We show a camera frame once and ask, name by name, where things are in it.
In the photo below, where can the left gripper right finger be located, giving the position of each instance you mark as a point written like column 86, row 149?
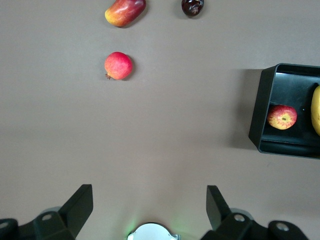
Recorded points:
column 225, row 220

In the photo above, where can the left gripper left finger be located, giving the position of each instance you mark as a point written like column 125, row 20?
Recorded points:
column 72, row 215

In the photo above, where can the red yellow apple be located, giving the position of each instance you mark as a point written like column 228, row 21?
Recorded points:
column 282, row 117

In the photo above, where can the black plastic box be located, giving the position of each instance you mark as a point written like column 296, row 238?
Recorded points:
column 260, row 105

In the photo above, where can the yellow banana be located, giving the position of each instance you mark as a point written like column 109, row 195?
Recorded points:
column 316, row 110

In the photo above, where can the brown table cover sheet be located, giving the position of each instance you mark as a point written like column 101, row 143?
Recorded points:
column 160, row 125

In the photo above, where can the red yellow mango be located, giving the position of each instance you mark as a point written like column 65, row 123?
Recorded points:
column 125, row 12

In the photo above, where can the dark purple mangosteen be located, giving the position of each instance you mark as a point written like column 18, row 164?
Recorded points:
column 192, row 8

